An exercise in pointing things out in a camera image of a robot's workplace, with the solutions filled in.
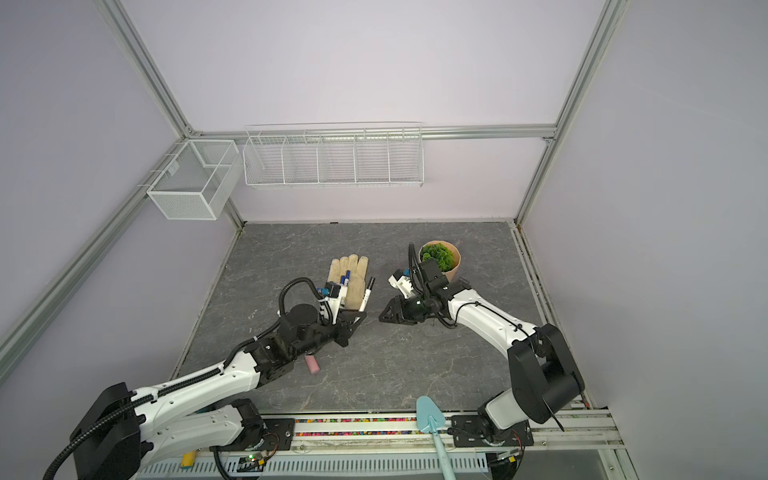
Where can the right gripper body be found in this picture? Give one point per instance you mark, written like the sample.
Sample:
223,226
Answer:
417,308

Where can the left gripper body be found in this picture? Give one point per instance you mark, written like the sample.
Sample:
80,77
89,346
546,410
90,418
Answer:
324,334

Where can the white marker pen six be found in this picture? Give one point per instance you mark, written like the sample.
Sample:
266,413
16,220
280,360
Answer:
365,299

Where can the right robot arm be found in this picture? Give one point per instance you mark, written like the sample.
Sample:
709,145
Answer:
544,377

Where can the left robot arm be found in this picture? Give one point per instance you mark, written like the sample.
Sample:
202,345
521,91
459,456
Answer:
126,430

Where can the tan pot with green plant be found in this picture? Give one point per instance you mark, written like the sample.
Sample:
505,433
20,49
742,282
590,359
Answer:
445,254

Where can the beige fabric glove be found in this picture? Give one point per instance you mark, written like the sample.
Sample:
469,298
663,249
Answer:
356,266

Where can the light blue shovel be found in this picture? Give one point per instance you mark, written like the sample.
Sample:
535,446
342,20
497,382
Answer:
430,420

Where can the white mesh box basket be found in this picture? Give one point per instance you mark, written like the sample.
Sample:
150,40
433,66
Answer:
198,180

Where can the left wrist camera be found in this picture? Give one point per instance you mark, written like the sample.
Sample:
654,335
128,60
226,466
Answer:
333,299

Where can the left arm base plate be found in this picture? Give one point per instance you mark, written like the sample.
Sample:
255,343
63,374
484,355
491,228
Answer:
272,434

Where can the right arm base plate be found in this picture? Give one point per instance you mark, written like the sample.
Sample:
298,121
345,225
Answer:
477,431

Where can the white wire shelf basket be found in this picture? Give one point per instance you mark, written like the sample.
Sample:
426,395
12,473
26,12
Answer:
334,154

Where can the yellow handled tool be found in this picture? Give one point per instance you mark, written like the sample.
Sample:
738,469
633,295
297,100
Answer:
188,460

